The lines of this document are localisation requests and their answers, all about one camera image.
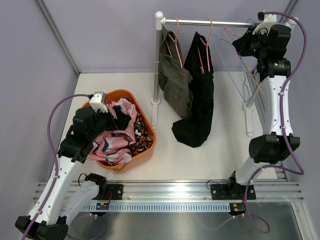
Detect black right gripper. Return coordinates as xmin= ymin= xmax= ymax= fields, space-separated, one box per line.
xmin=232 ymin=27 xmax=269 ymax=61

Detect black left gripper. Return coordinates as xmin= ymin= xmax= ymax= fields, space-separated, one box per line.
xmin=88 ymin=105 xmax=131 ymax=141

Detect pink wire hanger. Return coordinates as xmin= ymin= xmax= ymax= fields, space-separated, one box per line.
xmin=223 ymin=27 xmax=265 ymax=95
xmin=168 ymin=17 xmax=184 ymax=69
xmin=201 ymin=18 xmax=214 ymax=72

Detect orange camouflage print shorts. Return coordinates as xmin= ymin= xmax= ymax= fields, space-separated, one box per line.
xmin=129 ymin=116 xmax=153 ymax=157

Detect pink shark print shorts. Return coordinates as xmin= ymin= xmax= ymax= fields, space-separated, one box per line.
xmin=87 ymin=96 xmax=140 ymax=166

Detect blue wire hanger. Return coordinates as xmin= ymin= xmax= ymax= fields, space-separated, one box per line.
xmin=211 ymin=26 xmax=252 ymax=103

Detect black shorts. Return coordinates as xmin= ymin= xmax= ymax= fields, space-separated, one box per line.
xmin=171 ymin=32 xmax=214 ymax=148

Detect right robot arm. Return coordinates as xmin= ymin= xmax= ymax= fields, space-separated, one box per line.
xmin=220 ymin=23 xmax=300 ymax=200

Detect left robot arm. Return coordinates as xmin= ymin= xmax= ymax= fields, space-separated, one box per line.
xmin=15 ymin=107 xmax=131 ymax=240

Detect olive green shorts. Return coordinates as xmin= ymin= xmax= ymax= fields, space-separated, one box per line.
xmin=159 ymin=27 xmax=193 ymax=119

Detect white and steel clothes rack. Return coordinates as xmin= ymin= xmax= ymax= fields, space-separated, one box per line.
xmin=150 ymin=11 xmax=300 ymax=137

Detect orange plastic laundry basket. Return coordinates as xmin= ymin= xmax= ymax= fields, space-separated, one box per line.
xmin=96 ymin=89 xmax=156 ymax=174

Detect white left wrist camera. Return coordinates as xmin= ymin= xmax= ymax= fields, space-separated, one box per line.
xmin=89 ymin=91 xmax=108 ymax=113

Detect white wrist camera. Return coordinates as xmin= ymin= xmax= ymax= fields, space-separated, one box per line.
xmin=252 ymin=11 xmax=277 ymax=35
xmin=89 ymin=91 xmax=108 ymax=113

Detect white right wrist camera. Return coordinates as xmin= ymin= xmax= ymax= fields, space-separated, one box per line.
xmin=252 ymin=11 xmax=277 ymax=35

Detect white slotted cable duct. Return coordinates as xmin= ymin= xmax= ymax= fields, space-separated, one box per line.
xmin=79 ymin=201 xmax=231 ymax=213

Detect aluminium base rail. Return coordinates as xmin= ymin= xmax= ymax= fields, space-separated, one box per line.
xmin=32 ymin=178 xmax=305 ymax=203

